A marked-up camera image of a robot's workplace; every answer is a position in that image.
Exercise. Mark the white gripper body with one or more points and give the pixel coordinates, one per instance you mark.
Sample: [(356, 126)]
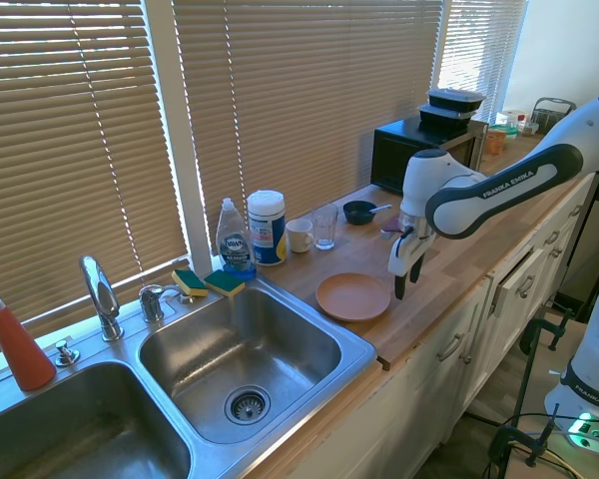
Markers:
[(404, 252)]

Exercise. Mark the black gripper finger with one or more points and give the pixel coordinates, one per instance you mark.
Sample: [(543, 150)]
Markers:
[(416, 269), (400, 288)]

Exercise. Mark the orange round plate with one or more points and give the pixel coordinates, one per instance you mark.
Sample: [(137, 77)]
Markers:
[(353, 295)]

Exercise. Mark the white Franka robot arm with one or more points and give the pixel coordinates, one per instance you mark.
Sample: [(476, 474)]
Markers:
[(504, 184)]

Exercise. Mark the stainless steel double sink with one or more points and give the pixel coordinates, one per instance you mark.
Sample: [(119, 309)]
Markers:
[(279, 339)]

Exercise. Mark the metal sink drain strainer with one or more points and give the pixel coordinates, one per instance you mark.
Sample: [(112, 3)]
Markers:
[(247, 404)]

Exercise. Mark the chrome sink soap dispenser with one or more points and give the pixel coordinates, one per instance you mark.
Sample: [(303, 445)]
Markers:
[(152, 302)]

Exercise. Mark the small chrome sink knob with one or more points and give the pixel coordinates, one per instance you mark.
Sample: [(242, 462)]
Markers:
[(67, 354)]

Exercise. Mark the maroon small object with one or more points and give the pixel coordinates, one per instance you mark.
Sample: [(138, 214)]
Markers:
[(391, 227)]

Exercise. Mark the metal spoon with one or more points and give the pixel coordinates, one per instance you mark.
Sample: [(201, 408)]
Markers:
[(382, 207)]

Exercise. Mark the dark small bowl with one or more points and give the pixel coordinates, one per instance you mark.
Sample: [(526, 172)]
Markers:
[(358, 214)]

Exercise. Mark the clear drinking glass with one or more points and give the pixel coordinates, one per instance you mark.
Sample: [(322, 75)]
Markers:
[(325, 227)]

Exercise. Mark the black microwave oven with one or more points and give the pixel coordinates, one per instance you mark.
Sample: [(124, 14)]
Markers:
[(394, 154)]

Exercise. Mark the white kitchen cabinet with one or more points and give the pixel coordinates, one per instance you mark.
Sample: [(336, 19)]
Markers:
[(429, 389)]

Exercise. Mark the white mug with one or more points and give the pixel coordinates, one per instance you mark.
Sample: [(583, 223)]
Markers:
[(298, 237)]

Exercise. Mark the black plastic food container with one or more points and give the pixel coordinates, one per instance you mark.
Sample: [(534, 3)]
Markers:
[(444, 120), (454, 98)]

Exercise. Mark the white wipes canister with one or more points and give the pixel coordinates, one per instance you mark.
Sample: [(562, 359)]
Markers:
[(266, 229)]

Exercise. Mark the orange small container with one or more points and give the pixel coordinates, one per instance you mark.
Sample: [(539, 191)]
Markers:
[(495, 142)]

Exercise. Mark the black metal clamp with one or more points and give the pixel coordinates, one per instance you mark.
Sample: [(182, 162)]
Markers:
[(554, 329), (521, 439)]

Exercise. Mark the clear container green lid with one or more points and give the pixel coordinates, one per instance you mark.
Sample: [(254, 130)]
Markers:
[(510, 122)]

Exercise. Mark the Dawn dish soap bottle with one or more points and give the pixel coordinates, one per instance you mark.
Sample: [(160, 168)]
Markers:
[(234, 244)]

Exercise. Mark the yellow green sponge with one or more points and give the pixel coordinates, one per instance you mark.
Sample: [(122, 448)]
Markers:
[(189, 283), (224, 283)]

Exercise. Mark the beige window blind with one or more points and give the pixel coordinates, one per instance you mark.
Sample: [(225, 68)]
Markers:
[(70, 149), (479, 50), (304, 100)]

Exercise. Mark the chrome kitchen faucet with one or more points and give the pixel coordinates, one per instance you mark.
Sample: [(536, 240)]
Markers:
[(102, 294)]

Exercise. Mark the orange spray bottle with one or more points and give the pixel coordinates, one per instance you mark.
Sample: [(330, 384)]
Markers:
[(22, 349)]

